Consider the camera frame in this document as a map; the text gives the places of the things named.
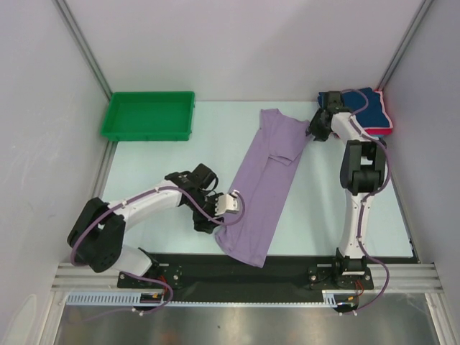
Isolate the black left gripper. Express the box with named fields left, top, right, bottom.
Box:
left=185, top=193, right=224, bottom=234

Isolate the purple t shirt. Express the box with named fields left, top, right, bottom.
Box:
left=215, top=109, right=310, bottom=267

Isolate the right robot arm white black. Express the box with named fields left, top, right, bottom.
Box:
left=306, top=90, right=391, bottom=290

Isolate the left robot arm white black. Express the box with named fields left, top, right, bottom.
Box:
left=67, top=163, right=224, bottom=288

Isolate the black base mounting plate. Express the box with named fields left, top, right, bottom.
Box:
left=71, top=251, right=420, bottom=303

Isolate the navy blue folded shirt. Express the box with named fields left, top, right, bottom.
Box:
left=317, top=87, right=391, bottom=129

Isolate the red folded shirt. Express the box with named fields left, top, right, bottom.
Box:
left=368, top=88, right=393, bottom=139

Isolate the pink folded shirt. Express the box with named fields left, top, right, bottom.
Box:
left=362, top=89, right=393, bottom=134

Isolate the green plastic tray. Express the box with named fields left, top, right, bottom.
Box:
left=100, top=91, right=195, bottom=142

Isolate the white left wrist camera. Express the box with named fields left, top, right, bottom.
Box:
left=215, top=190, right=240, bottom=216

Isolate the light blue cable duct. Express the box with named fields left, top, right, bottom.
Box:
left=66, top=290, right=357, bottom=308

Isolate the right aluminium corner post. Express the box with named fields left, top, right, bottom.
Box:
left=377, top=0, right=435, bottom=91

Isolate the aluminium corner post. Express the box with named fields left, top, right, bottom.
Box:
left=377, top=0, right=435, bottom=91
left=52, top=0, right=112, bottom=101

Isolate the aluminium frame front rail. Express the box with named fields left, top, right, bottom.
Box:
left=51, top=262, right=443, bottom=293

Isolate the left aluminium corner post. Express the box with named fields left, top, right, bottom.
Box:
left=52, top=0, right=112, bottom=101

